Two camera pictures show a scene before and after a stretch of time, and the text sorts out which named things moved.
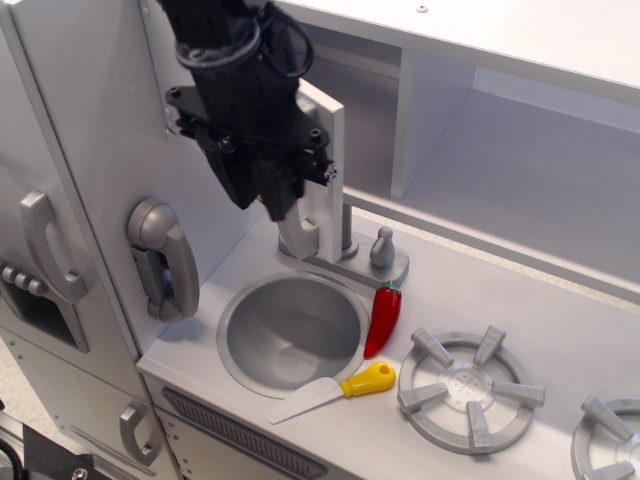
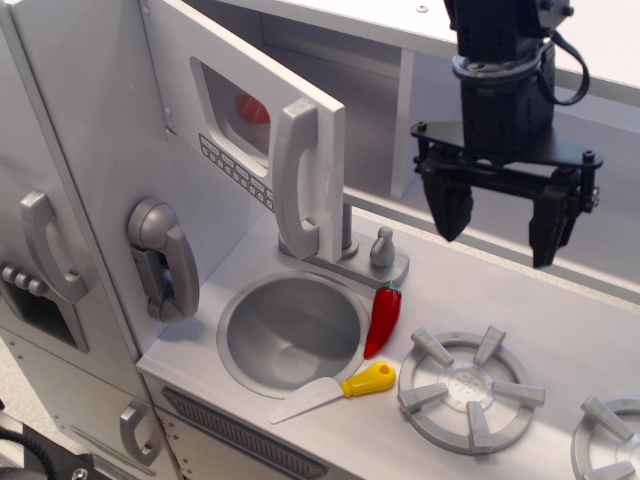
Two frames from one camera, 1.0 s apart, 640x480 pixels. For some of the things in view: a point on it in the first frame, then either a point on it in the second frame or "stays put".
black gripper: (257, 131) → (506, 140)
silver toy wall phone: (163, 257) stays put
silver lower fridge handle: (128, 421) stays put
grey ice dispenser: (42, 307) stays put
